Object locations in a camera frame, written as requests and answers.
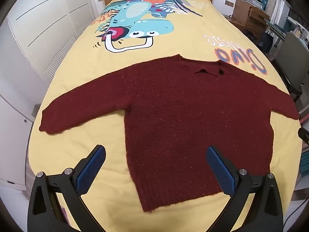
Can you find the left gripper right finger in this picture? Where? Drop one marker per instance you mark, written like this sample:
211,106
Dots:
265,213

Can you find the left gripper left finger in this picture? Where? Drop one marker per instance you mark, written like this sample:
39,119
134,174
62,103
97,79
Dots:
45,212

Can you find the dark red knit sweater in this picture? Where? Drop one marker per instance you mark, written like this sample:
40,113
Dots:
175,108

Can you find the grey chair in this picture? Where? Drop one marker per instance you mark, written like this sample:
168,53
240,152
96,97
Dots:
291,64

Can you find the dark bag on floor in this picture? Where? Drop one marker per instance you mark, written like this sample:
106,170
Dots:
265,42

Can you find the wooden nightstand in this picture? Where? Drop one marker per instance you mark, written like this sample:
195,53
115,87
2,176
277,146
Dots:
249,17

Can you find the white wardrobe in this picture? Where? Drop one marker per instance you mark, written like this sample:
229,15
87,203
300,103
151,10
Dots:
36,35

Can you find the wall socket plate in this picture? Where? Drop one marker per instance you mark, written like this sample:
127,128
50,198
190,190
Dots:
229,3

